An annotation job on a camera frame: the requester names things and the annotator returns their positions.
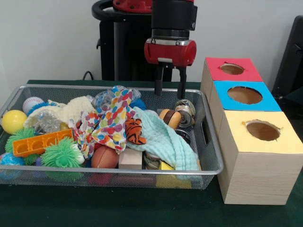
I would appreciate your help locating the green spiky ball with eyes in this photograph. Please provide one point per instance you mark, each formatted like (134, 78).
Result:
(61, 153)

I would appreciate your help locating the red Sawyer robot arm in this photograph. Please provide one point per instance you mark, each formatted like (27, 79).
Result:
(172, 16)

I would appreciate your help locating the yellow ball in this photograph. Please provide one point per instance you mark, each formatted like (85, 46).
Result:
(14, 121)

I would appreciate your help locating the black flat panel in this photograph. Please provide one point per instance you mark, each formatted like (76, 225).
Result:
(291, 59)

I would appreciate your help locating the orange building block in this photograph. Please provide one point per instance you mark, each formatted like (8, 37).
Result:
(35, 144)

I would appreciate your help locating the dark green table cloth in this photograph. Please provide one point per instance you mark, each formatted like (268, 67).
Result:
(297, 93)
(118, 208)

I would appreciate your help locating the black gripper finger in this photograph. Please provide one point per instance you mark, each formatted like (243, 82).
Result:
(181, 82)
(158, 80)

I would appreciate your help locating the cream knitted cloth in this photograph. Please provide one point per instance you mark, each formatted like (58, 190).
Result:
(73, 108)

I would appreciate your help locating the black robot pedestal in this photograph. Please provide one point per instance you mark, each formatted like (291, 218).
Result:
(127, 47)

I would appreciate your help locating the brown yellow striped bee toy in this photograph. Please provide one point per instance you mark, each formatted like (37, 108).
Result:
(169, 118)

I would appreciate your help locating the silver drinks can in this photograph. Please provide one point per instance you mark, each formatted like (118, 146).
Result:
(185, 113)

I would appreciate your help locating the colourful dotted cloth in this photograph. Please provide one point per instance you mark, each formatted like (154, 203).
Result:
(111, 118)

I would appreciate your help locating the wooden box with three holes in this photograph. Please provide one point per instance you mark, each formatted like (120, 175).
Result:
(258, 179)

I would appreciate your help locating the mint green quilted cloth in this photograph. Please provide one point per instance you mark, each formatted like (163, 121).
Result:
(165, 142)

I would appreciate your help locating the white baseball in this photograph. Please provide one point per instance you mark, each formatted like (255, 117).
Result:
(32, 104)

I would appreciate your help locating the brown toy football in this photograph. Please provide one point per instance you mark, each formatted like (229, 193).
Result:
(105, 157)

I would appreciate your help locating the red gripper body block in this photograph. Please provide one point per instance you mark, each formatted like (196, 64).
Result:
(170, 53)

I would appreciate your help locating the orange tiger plush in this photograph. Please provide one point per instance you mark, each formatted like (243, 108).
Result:
(133, 132)

